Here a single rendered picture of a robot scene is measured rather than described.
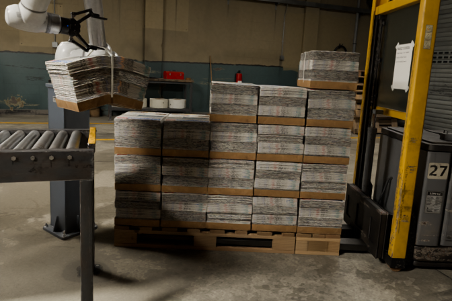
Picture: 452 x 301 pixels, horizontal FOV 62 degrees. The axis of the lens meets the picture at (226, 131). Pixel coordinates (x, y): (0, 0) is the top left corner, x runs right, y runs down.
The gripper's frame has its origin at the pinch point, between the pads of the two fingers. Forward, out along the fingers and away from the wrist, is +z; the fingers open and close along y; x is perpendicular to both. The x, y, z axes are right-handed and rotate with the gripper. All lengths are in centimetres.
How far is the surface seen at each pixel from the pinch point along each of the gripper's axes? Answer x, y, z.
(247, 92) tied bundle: 18, 20, 84
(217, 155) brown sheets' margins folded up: 10, 61, 74
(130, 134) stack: -24, 54, 32
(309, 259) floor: 56, 118, 121
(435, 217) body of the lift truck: 106, 78, 168
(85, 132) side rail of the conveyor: -8, 51, -1
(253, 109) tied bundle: 22, 30, 88
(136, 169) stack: -20, 76, 37
